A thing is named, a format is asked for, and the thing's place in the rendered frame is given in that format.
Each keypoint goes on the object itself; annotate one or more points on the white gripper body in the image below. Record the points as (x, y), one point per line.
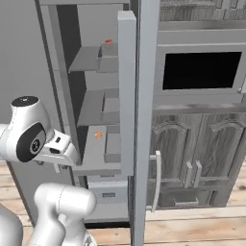
(72, 155)

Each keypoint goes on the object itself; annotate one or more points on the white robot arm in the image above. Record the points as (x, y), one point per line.
(27, 126)

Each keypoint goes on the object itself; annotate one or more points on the small orange food item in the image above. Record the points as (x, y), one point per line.
(98, 135)

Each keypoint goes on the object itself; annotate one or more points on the grey door bin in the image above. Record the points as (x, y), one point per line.
(111, 109)
(108, 61)
(112, 150)

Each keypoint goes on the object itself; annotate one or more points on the grey fridge door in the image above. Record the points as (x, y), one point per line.
(145, 96)

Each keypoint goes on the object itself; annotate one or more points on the grey wood cupboard door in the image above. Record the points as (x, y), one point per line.
(169, 144)
(221, 144)

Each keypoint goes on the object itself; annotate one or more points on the grey freezer door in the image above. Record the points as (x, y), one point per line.
(22, 48)

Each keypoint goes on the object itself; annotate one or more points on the small red food item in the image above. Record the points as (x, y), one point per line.
(109, 41)

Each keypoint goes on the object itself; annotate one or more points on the grey fridge shelf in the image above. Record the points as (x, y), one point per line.
(84, 59)
(91, 107)
(94, 153)

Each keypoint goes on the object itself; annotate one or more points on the pale grey fridge drawer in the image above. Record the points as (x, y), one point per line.
(107, 192)

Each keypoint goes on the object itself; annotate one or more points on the grey wood drawer front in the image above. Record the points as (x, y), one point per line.
(166, 197)

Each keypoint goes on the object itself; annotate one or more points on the grey fridge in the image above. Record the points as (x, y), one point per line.
(93, 19)

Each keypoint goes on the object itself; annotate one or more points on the grey wood cupboard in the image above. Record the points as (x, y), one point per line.
(198, 9)

